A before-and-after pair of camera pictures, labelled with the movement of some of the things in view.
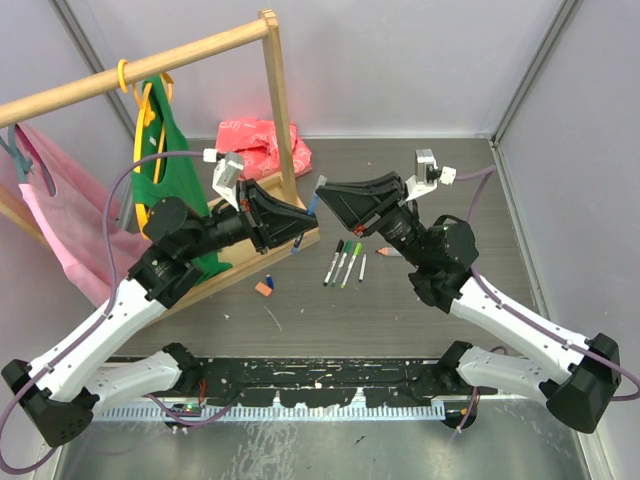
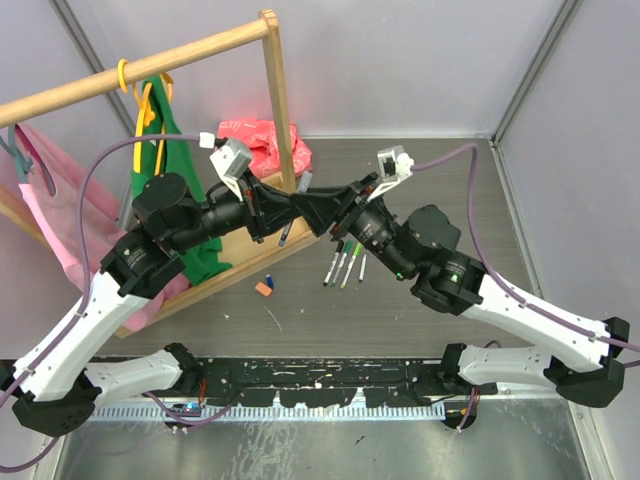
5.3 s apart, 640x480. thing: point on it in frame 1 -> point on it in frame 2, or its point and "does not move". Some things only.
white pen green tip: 342,285 does not move
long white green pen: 342,260 does not move
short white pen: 362,271 does not move
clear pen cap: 321,181 -> 305,181
